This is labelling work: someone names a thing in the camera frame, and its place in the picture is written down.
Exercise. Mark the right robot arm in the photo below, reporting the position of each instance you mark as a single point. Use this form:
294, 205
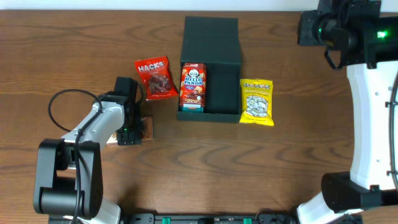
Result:
367, 43

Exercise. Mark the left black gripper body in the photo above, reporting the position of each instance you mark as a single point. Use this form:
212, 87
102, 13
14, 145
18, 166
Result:
132, 132

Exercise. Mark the teal Chunkies box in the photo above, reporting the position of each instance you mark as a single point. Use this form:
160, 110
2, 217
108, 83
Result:
192, 110

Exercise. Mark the yellow Hacks candy bag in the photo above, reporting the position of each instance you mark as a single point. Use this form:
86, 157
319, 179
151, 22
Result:
256, 101

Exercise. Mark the dark green open box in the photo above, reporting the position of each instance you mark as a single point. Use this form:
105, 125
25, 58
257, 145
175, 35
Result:
214, 42

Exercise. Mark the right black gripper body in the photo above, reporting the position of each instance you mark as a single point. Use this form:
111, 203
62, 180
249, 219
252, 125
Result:
316, 31

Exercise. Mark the brown Pocky box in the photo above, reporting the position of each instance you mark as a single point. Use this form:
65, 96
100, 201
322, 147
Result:
146, 133

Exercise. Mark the black mounting rail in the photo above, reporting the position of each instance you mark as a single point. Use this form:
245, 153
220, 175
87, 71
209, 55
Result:
262, 218

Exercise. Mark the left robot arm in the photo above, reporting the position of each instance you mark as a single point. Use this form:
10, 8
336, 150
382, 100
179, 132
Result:
68, 178

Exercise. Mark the red Hello Panda box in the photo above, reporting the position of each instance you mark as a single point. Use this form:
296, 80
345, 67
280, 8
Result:
193, 85

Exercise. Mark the red Hacks candy bag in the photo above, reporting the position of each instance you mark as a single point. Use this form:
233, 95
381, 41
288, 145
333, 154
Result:
155, 75

